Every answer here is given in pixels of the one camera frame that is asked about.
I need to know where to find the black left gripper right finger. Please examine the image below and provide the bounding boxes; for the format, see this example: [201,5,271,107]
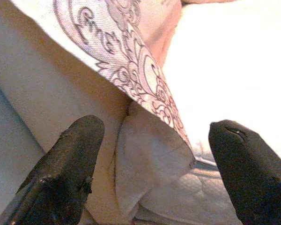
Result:
[208,119,281,225]

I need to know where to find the white pillow black floral print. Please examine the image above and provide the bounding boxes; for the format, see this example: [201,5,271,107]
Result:
[0,0,197,225]

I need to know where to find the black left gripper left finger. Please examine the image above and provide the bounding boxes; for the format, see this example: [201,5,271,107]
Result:
[8,114,105,225]

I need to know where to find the white quilted mattress pad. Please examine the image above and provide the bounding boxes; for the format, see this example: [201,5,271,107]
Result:
[135,0,281,225]

